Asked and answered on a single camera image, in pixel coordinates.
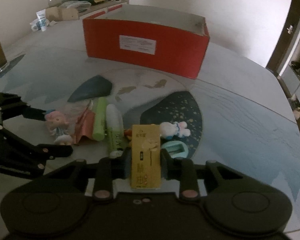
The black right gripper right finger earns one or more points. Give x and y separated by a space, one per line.
181 170

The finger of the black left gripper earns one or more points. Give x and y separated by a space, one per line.
41 153
11 105

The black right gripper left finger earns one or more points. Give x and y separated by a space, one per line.
108 170

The white green spray bottle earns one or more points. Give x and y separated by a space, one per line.
115 131

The green cylindrical tube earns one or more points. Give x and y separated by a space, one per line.
99 126

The yellow rectangular carton box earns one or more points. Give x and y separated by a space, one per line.
145 165

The pink haired doll figurine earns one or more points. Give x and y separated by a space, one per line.
58 125

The white bunny figurine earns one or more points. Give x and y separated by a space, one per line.
177 129

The red orange fish toy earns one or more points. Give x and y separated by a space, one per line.
128 136

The white blue tube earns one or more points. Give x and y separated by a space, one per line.
41 22

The brown paper bag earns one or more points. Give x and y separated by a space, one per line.
58 14

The clear plastic bag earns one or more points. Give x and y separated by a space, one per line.
80 6

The red cardboard storage box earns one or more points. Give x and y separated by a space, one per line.
162 39

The white drawer cabinet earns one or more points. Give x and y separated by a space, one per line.
101 8

